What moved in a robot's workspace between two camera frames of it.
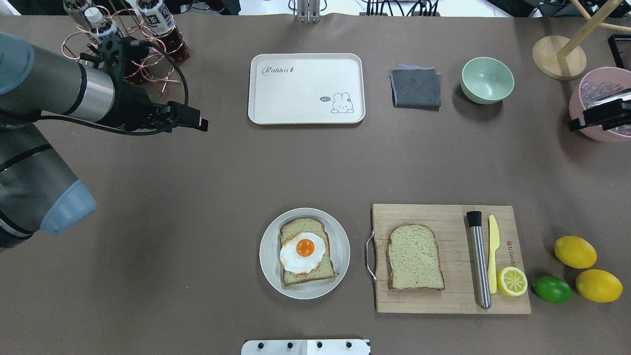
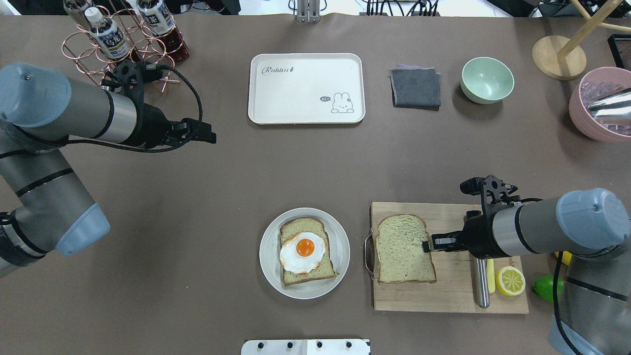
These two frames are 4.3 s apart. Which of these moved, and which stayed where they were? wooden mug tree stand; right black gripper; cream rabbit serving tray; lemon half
Moved: right black gripper
Stayed: wooden mug tree stand; cream rabbit serving tray; lemon half
